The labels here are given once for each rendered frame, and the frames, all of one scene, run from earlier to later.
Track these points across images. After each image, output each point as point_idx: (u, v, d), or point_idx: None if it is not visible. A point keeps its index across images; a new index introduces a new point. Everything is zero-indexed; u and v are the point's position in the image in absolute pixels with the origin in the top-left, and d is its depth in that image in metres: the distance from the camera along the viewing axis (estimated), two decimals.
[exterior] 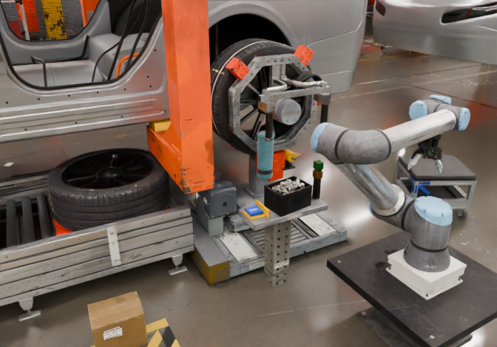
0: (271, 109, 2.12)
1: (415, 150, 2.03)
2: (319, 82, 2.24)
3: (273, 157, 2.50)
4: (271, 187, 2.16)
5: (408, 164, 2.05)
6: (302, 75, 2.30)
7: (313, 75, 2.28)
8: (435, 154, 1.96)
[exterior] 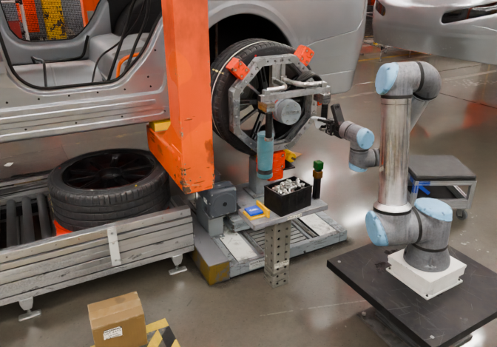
0: (271, 109, 2.12)
1: (324, 120, 2.22)
2: (319, 82, 2.24)
3: (273, 157, 2.50)
4: (271, 187, 2.16)
5: (313, 118, 2.27)
6: (302, 75, 2.30)
7: (313, 75, 2.28)
8: None
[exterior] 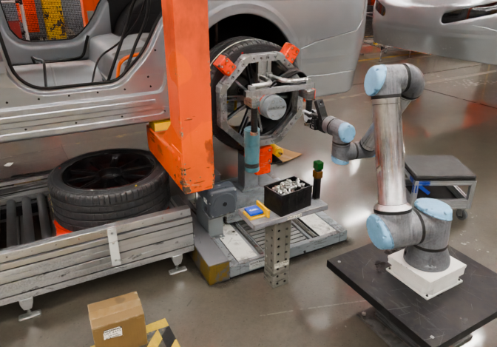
0: (256, 103, 2.19)
1: (307, 115, 2.31)
2: (304, 78, 2.31)
3: (260, 152, 2.58)
4: (271, 187, 2.16)
5: (302, 112, 2.38)
6: (287, 72, 2.38)
7: (298, 71, 2.35)
8: None
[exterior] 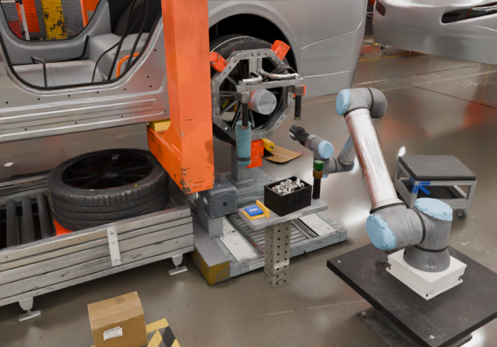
0: (246, 98, 2.28)
1: (292, 138, 2.61)
2: (293, 75, 2.40)
3: (252, 146, 2.67)
4: (271, 187, 2.16)
5: (289, 132, 2.67)
6: (277, 68, 2.47)
7: (288, 67, 2.44)
8: None
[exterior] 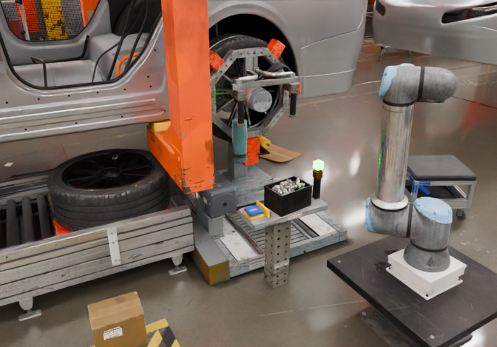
0: (242, 96, 2.32)
1: None
2: (288, 72, 2.44)
3: (248, 143, 2.71)
4: (271, 187, 2.16)
5: None
6: (273, 66, 2.51)
7: (283, 66, 2.48)
8: None
